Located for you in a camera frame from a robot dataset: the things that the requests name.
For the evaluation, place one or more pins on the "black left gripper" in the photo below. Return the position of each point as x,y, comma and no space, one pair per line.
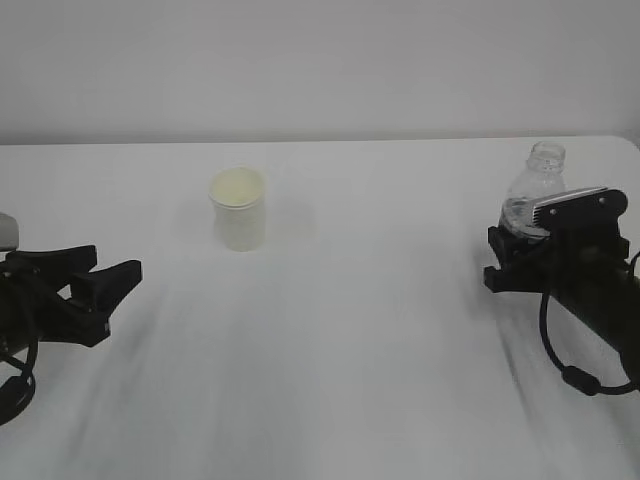
40,302

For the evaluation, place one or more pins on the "white paper cup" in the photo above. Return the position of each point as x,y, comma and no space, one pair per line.
238,198

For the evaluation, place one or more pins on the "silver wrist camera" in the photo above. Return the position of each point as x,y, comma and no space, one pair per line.
572,208
9,233

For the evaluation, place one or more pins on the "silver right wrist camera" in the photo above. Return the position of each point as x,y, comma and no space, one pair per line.
572,208

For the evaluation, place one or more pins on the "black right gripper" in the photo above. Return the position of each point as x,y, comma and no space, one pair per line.
595,253

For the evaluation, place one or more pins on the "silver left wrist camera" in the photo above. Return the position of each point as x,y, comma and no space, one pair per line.
9,233

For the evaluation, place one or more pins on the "clear water bottle green label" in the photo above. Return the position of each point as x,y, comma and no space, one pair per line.
541,177

